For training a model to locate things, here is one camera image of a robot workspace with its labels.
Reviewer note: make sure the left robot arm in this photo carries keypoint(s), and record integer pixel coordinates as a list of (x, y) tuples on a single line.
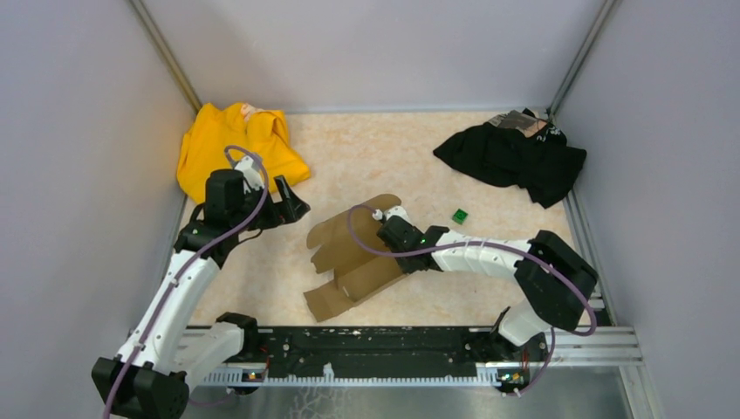
[(152, 375)]

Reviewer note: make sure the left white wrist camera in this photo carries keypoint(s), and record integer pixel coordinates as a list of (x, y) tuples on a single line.
[(251, 170)]

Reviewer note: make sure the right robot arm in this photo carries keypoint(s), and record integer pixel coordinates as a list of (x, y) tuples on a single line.
[(555, 280)]

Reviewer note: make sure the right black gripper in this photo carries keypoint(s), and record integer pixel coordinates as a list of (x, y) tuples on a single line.
[(406, 267)]

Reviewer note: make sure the brown cardboard box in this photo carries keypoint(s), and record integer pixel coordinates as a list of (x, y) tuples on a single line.
[(357, 275)]

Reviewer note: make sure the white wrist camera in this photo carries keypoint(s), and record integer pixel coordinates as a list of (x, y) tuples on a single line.
[(251, 170), (398, 211)]

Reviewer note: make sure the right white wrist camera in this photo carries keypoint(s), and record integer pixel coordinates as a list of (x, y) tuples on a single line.
[(398, 211)]

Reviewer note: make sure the black shirt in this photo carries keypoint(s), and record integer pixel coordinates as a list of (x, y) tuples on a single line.
[(516, 149)]

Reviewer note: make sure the small green block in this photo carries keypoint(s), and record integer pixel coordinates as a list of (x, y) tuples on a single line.
[(460, 216)]

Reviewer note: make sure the aluminium frame rail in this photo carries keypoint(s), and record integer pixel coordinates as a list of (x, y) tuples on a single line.
[(609, 346)]

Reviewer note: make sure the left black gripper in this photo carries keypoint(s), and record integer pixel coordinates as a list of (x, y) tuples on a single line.
[(289, 209)]

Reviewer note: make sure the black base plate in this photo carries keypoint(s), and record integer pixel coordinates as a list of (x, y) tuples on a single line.
[(383, 352)]

